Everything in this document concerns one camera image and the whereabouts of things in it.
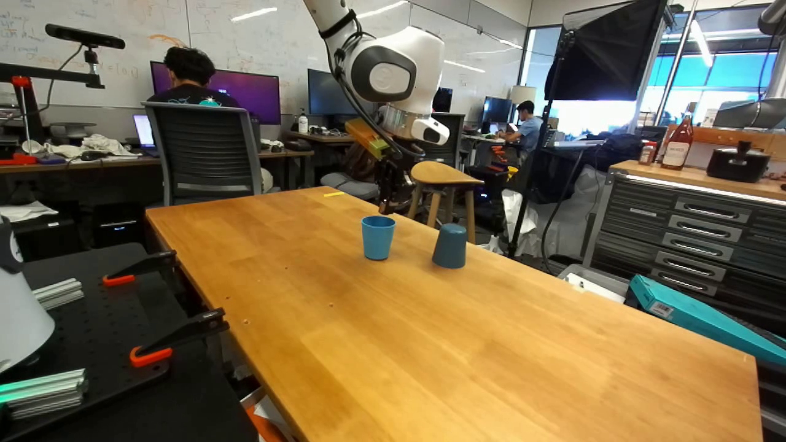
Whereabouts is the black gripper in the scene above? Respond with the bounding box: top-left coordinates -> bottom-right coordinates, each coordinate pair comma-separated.
375,149 -> 417,208

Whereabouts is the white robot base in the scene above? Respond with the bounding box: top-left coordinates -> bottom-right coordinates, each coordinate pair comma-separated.
0,218 -> 55,374

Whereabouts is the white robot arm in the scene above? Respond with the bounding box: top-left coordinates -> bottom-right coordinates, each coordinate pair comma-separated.
302,0 -> 449,215

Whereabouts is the upright blue cup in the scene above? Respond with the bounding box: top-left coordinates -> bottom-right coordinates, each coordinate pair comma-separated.
361,216 -> 395,260

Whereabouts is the upside-down blue cup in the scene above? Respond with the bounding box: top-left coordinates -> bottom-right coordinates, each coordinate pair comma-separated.
432,224 -> 468,269

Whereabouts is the wooden stool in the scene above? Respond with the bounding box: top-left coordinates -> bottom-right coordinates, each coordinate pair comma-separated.
409,161 -> 481,240

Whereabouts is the person in blue shirt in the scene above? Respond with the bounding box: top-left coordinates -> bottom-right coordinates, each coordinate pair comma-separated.
507,102 -> 540,158

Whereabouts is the purple computer monitor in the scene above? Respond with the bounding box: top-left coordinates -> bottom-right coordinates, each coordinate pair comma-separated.
148,59 -> 286,127

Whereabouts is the grey office chair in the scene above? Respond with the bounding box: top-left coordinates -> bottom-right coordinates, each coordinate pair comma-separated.
146,102 -> 260,206

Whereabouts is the seated person dark shirt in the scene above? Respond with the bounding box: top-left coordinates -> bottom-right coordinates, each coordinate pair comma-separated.
156,46 -> 237,107

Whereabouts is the black softbox light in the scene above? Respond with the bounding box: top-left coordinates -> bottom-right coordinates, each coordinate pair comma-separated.
546,0 -> 669,102

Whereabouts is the orange black clamp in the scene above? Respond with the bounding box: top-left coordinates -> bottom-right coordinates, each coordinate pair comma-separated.
127,310 -> 226,369
102,250 -> 175,288

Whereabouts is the teal case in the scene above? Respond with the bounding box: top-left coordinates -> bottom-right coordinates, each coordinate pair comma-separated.
630,276 -> 786,369

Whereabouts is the grey drawer cabinet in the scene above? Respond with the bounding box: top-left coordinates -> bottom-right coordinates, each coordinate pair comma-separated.
585,161 -> 786,335

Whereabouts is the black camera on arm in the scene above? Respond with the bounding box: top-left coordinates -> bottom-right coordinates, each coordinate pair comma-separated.
44,25 -> 125,49

